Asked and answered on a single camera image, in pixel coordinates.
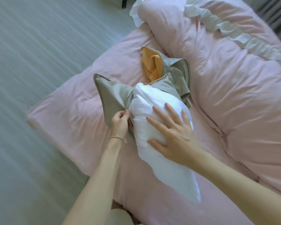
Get grey-green cushion cover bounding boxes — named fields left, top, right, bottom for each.
left=140, top=46, right=192, bottom=109
left=93, top=72, right=176, bottom=146

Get pink duvet with white ruffle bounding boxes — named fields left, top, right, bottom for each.
left=129, top=0, right=281, bottom=200

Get person's right hand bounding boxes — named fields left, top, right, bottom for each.
left=146, top=102, right=209, bottom=168

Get person's white trousers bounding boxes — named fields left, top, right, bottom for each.
left=108, top=208, right=134, bottom=225

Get person's left hand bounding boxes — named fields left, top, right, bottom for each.
left=110, top=109, right=132, bottom=141

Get white cushion insert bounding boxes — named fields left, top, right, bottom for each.
left=128, top=82, right=202, bottom=202

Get person's right forearm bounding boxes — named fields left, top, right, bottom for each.
left=191, top=150, right=281, bottom=225

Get pink bed sheet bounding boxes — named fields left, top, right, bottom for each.
left=27, top=25, right=260, bottom=225

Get person's left forearm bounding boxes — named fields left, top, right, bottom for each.
left=62, top=137, right=127, bottom=225

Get cream and grey patterned curtain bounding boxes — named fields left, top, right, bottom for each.
left=238, top=0, right=281, bottom=45

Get thin gold bracelet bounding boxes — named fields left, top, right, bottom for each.
left=108, top=136, right=128, bottom=145

